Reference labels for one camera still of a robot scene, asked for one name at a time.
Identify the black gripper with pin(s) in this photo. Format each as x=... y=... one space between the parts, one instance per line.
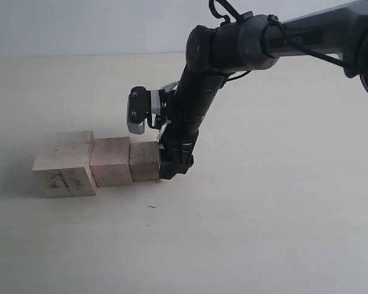
x=176 y=146

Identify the second largest wooden cube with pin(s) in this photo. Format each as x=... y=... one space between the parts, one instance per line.
x=110 y=162

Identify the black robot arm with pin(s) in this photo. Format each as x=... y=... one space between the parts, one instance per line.
x=249 y=43

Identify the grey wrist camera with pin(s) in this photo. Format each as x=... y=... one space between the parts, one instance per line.
x=148 y=107

